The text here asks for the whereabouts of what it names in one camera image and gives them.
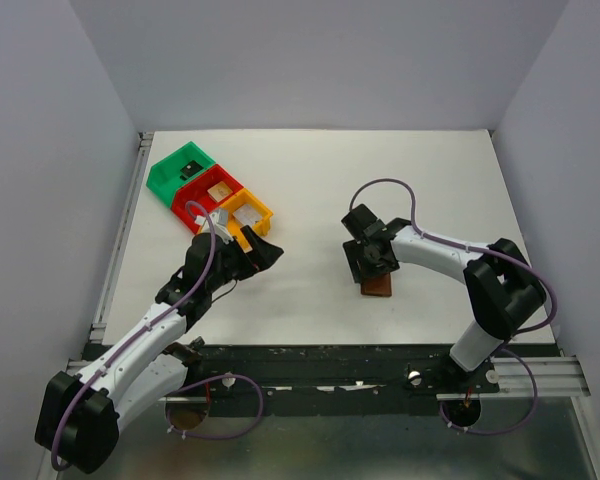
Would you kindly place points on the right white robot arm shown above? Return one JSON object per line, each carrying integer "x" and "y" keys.
{"x": 502, "y": 290}

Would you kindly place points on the aluminium rail frame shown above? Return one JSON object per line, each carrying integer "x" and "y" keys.
{"x": 97, "y": 325}

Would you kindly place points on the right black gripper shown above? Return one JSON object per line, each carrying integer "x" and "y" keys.
{"x": 353, "y": 253}

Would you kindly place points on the black card in green bin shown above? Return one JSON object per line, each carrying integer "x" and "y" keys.
{"x": 190, "y": 170}

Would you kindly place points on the green plastic bin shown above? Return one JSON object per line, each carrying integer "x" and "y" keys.
{"x": 164, "y": 177}

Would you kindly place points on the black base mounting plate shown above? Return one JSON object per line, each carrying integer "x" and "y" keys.
{"x": 309, "y": 381}

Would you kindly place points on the silver card in yellow bin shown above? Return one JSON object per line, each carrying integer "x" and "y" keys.
{"x": 246, "y": 214}

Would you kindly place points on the gold card in red bin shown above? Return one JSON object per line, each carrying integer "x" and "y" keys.
{"x": 219, "y": 192}

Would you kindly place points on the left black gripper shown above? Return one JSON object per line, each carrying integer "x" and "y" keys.
{"x": 266, "y": 254}

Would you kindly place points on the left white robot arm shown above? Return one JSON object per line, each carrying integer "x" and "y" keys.
{"x": 125, "y": 350}

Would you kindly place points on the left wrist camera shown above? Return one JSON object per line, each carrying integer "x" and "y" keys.
{"x": 217, "y": 221}

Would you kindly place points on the red plastic bin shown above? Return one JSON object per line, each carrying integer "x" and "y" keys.
{"x": 196, "y": 191}

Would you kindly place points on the brown leather card holder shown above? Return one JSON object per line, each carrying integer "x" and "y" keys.
{"x": 380, "y": 286}

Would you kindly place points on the yellow plastic bin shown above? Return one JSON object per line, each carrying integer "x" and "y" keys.
{"x": 235, "y": 201}

